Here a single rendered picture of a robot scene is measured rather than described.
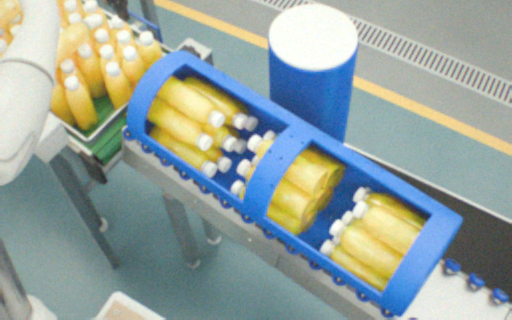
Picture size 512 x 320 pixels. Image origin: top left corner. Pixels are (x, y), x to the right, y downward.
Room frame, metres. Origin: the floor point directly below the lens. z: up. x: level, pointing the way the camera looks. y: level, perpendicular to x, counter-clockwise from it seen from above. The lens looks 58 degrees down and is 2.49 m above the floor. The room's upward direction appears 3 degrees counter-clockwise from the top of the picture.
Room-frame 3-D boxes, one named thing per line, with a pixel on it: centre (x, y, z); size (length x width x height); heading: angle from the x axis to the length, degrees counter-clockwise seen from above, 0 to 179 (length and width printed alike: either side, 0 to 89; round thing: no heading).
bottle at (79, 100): (1.15, 0.54, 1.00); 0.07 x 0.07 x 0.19
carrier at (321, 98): (1.34, -0.18, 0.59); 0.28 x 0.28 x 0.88
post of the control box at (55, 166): (1.04, 0.66, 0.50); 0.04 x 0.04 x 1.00; 50
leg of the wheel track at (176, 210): (1.03, 0.31, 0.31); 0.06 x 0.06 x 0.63; 50
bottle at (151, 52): (1.31, 0.33, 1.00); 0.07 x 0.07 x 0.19
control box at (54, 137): (1.04, 0.66, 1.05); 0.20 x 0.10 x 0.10; 50
